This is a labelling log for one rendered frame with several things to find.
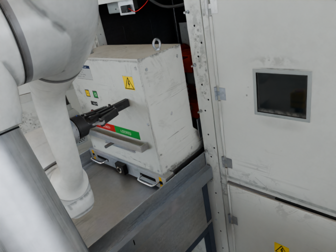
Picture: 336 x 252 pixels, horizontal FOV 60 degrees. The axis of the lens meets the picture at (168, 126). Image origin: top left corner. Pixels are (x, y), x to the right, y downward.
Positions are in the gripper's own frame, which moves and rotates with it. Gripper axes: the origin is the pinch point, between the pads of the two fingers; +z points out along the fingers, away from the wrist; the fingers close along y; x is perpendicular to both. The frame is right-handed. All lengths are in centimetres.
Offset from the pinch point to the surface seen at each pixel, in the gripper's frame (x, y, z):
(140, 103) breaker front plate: 0.1, 6.8, 3.9
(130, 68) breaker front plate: 13.0, 5.5, 3.9
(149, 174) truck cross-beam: -31.7, 3.3, 2.7
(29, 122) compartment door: -14, -67, -12
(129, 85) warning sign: 6.6, 2.8, 3.9
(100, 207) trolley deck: -38.3, -6.8, -17.2
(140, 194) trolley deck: -38.3, 2.3, -3.2
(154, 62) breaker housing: 13.1, 10.3, 11.1
